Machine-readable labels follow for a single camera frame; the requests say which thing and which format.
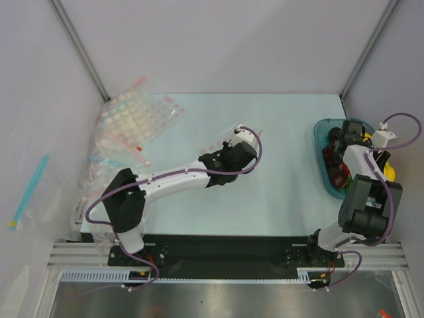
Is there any yellow banana bunch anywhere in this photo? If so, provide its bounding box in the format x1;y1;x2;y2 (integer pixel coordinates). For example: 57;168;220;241
362;132;396;182

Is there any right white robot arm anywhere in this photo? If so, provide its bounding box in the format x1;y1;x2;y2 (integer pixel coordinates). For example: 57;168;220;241
305;119;403;267

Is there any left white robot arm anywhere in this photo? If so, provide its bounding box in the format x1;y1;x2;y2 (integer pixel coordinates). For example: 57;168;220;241
102;141;262;265

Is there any pile of zip bags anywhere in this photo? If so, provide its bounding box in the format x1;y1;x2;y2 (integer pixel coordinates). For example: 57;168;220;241
76;76;189;233

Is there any dark plum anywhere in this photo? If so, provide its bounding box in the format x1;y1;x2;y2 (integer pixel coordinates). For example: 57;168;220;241
327;127;341;143

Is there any teal plastic fruit bin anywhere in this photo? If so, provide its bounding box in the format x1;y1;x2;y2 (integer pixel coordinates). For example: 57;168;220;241
313;119;396;199

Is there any purple grape bunch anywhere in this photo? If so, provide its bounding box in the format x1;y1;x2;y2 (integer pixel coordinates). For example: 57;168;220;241
322;141;344;169

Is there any red apple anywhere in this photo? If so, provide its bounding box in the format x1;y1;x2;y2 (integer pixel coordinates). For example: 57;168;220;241
328;167;349;189

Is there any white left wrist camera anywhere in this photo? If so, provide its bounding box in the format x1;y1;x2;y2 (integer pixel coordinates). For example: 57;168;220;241
229;125;256;148

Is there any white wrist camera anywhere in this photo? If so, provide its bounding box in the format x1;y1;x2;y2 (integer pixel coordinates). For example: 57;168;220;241
371;123;398;148
229;125;256;148

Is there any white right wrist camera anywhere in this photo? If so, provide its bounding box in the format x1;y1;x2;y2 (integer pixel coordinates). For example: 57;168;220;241
371;123;398;148

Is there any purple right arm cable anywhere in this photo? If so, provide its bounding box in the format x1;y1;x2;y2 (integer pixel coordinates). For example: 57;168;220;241
311;113;423;292

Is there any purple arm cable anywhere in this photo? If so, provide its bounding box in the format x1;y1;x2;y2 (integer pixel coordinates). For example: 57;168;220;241
85;126;264;294
311;113;423;292

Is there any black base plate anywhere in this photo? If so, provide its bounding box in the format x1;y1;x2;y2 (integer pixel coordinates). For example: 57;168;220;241
107;235;345;278

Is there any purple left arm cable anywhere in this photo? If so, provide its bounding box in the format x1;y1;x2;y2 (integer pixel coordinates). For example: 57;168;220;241
85;126;264;294

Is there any white slotted cable duct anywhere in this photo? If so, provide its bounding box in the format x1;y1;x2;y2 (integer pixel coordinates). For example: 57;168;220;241
61;268;331;285

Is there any blue zipper bag on wall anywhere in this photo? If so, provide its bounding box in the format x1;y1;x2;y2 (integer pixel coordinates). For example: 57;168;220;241
8;154;80;240

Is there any aluminium frame rail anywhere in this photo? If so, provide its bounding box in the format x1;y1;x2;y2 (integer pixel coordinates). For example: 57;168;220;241
46;242;409;270

